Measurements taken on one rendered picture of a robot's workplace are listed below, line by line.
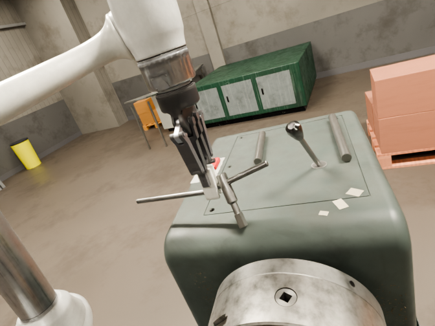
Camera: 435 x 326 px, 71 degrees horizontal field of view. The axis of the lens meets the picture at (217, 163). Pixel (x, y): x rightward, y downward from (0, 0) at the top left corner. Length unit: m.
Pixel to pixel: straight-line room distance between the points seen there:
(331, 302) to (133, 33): 0.50
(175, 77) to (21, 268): 0.65
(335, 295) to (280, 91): 4.55
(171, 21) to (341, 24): 6.20
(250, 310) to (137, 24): 0.46
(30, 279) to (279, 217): 0.66
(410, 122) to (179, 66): 2.63
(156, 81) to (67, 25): 8.26
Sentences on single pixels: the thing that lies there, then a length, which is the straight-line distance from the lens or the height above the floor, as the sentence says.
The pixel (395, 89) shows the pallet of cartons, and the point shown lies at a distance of 2.88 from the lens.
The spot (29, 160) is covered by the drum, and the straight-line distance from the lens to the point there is 8.27.
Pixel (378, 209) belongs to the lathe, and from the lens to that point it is 0.61.
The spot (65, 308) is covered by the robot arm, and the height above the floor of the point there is 1.06.
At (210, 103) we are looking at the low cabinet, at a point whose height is 0.46.
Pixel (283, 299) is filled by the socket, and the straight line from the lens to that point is 0.53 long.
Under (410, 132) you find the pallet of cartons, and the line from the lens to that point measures 3.04.
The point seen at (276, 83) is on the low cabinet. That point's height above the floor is 0.54.
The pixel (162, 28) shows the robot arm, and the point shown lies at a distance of 0.51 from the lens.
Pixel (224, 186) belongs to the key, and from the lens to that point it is 0.60.
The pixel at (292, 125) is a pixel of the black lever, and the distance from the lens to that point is 0.63.
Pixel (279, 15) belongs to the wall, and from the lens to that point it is 6.75.
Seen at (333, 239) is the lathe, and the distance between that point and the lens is 0.59.
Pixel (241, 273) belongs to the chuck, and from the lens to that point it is 0.57.
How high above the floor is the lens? 1.62
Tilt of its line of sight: 24 degrees down
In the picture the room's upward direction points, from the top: 19 degrees counter-clockwise
